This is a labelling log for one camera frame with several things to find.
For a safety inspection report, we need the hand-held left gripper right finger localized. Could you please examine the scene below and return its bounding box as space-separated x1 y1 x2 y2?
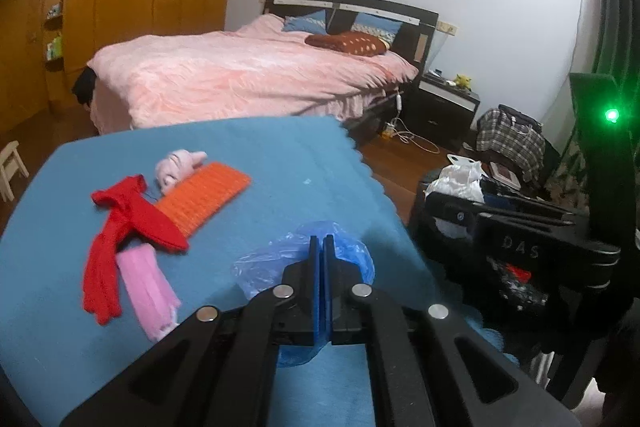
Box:
322 234 583 427

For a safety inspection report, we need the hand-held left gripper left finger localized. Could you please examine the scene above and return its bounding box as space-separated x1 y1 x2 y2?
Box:
59 234 322 427

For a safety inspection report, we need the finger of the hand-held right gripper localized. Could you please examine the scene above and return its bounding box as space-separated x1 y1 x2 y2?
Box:
424 192 577 239

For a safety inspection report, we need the blue plastic bag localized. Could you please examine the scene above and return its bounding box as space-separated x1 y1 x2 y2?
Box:
231 221 376 368

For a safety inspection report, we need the white plastic bag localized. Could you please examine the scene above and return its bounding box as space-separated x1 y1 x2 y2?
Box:
425 161 486 240

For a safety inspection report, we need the dark red flat box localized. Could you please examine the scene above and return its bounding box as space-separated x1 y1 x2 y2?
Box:
487 161 524 188

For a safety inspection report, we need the plaid bag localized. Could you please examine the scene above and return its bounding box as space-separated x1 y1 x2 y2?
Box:
475 105 547 182

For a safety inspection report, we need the dark nightstand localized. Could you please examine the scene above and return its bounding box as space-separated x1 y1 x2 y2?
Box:
402 72 482 152

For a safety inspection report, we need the blue tablecloth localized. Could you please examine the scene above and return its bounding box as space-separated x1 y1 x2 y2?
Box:
0 114 516 427

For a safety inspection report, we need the orange knitted cloth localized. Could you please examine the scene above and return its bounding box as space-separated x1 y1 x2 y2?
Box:
152 161 252 238

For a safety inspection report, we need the pink cloth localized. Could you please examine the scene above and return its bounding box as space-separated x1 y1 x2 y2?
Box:
116 244 182 342

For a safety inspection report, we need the pink plush toy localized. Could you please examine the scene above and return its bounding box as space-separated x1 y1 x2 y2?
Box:
154 149 208 192

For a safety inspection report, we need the brown patterned cushion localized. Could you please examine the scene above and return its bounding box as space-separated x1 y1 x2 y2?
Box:
305 32 390 56

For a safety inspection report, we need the blue pillow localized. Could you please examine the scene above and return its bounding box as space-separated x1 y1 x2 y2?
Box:
281 11 328 34
350 13 403 42

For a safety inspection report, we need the bed with pink cover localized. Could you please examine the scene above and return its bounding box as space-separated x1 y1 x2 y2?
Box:
86 14 420 135

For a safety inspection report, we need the dark wooden headboard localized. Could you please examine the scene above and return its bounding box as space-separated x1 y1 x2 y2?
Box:
262 0 440 80

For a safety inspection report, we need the green curtain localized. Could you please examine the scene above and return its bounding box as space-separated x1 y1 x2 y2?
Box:
590 0 640 78

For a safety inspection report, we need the black cloth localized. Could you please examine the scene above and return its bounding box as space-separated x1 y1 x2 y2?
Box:
72 67 98 106

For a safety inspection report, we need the white wooden stool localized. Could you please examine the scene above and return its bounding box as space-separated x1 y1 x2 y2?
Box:
0 141 30 202

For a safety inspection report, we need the white charger cable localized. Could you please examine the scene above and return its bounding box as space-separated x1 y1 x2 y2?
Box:
382 94 441 155

